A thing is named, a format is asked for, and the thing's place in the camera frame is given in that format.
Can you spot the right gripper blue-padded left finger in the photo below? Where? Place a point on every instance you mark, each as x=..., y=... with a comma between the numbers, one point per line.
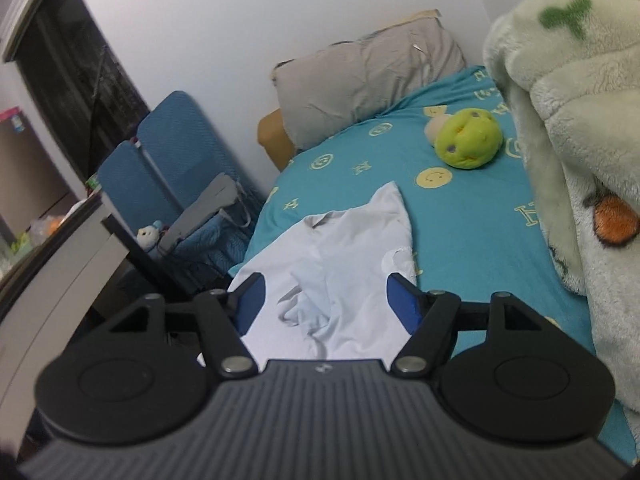
x=215, y=321

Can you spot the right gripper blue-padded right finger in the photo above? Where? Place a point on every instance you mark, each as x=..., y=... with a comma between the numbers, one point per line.
x=434, y=319

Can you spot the white t-shirt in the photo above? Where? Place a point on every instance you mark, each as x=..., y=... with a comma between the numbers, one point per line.
x=325, y=277

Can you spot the teal patterned bed sheet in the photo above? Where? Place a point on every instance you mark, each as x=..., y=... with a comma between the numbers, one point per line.
x=473, y=231

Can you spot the small white plush toy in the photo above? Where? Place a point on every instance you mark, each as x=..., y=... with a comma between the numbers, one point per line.
x=149, y=236

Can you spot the grey folded cloth on chair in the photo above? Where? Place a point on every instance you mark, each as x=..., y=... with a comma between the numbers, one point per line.
x=220, y=195

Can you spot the far blue covered chair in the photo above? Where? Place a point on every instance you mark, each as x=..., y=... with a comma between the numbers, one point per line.
x=135, y=189

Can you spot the blue covered chair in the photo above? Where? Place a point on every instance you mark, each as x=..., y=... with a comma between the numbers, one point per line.
x=180, y=143
x=135, y=189

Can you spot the near blue covered chair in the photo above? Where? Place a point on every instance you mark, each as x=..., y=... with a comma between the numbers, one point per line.
x=180, y=143

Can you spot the green plush toy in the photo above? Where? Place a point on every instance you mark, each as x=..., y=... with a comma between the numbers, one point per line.
x=467, y=140

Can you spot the yellow-brown headboard cushion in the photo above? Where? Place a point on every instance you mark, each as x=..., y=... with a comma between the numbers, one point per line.
x=272, y=137

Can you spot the white desk with black legs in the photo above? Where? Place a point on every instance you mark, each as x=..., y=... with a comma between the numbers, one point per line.
x=48, y=295

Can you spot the grey pillow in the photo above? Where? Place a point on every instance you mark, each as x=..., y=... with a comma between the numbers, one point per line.
x=352, y=81

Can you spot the green fleece blanket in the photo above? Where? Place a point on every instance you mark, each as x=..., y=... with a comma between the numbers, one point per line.
x=569, y=72

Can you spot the dark window with frame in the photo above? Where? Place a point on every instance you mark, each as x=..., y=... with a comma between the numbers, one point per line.
x=80, y=89

